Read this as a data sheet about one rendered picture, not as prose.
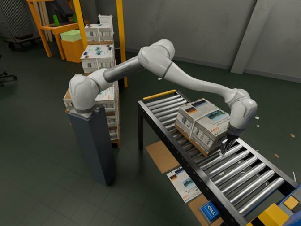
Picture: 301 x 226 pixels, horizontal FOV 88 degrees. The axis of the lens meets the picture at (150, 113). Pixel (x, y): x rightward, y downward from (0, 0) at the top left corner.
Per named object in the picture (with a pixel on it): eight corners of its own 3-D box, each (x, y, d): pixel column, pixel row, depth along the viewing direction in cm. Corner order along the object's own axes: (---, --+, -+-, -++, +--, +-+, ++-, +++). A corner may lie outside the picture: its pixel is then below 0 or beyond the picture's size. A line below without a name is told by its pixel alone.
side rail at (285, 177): (173, 99, 199) (174, 90, 191) (176, 97, 201) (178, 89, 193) (285, 196, 109) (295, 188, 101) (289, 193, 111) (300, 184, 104)
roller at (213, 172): (201, 176, 111) (203, 172, 108) (243, 151, 129) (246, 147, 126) (206, 182, 107) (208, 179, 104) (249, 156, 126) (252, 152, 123)
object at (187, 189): (165, 174, 192) (165, 174, 191) (184, 164, 203) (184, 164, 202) (185, 203, 167) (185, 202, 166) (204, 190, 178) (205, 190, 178)
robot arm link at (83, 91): (68, 107, 118) (59, 80, 104) (84, 95, 131) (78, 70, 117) (87, 112, 113) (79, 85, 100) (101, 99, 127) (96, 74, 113)
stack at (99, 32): (99, 102, 302) (83, 27, 221) (100, 94, 325) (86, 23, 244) (119, 101, 308) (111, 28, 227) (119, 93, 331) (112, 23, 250)
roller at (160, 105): (146, 110, 167) (146, 106, 164) (181, 99, 186) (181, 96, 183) (148, 113, 164) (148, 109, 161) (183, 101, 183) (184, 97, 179)
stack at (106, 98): (91, 151, 214) (75, 101, 162) (99, 102, 303) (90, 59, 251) (120, 148, 220) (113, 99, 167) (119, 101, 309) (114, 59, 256)
